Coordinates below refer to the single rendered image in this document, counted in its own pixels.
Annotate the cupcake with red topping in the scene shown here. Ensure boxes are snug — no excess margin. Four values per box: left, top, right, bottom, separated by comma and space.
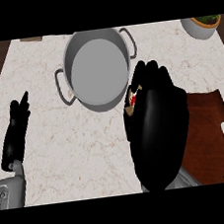
121, 84, 146, 117

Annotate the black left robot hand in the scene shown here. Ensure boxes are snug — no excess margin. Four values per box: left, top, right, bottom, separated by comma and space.
0, 90, 39, 175

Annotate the grey metal pot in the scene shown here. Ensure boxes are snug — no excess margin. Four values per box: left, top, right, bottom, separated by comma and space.
49, 25, 145, 118

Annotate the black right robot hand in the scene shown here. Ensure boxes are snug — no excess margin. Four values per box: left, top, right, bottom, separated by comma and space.
116, 54, 199, 195

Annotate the tan flat block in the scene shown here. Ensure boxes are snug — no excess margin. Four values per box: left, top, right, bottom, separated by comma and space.
19, 37, 43, 44

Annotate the brown wooden tray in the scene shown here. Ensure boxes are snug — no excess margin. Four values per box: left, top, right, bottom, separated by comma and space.
172, 88, 224, 188

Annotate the white potted plant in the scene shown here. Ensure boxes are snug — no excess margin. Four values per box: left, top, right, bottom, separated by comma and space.
181, 14, 224, 43

